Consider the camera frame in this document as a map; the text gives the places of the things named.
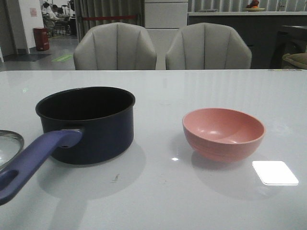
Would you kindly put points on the pink plastic bowl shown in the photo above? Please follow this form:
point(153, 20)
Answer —
point(221, 134)

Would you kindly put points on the glass pot lid blue knob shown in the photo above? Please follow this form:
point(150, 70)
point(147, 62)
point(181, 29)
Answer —
point(11, 144)

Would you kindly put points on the dark blue saucepan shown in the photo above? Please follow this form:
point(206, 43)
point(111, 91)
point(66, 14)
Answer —
point(80, 126)

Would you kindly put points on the left grey upholstered chair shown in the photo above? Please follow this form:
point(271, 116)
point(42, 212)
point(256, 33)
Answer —
point(115, 46)

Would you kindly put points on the grey upholstered chair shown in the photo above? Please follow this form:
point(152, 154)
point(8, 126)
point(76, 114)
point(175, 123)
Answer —
point(115, 46)
point(207, 46)

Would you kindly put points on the right grey upholstered chair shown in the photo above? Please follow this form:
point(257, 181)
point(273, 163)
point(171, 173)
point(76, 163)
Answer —
point(207, 46)

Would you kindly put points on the white cabinet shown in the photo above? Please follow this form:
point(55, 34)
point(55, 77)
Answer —
point(165, 14)

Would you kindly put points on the red barrier belt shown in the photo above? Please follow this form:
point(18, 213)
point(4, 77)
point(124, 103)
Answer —
point(125, 17)

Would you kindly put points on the grey tray on counter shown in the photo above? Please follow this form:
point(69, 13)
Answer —
point(209, 10)

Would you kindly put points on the seated person in background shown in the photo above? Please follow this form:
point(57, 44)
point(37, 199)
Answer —
point(59, 21)

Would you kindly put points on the red trash bin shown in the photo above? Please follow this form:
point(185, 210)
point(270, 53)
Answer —
point(41, 39)

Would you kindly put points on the dark grey counter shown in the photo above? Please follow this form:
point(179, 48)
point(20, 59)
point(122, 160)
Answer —
point(268, 34)

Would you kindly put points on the fruit plate on counter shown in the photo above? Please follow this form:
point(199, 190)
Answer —
point(253, 6)

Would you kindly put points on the olive cushion at right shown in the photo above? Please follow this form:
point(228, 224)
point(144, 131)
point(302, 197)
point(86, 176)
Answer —
point(295, 61)

